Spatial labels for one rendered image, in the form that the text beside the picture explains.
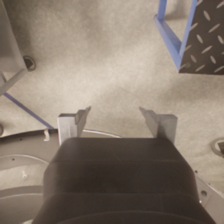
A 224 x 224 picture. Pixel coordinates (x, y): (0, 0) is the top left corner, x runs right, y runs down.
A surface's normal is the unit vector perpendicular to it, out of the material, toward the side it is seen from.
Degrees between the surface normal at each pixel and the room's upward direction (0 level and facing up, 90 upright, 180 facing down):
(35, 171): 90
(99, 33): 0
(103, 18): 0
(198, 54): 0
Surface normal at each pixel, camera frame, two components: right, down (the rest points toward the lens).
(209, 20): -0.11, 0.64
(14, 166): -0.01, -0.76
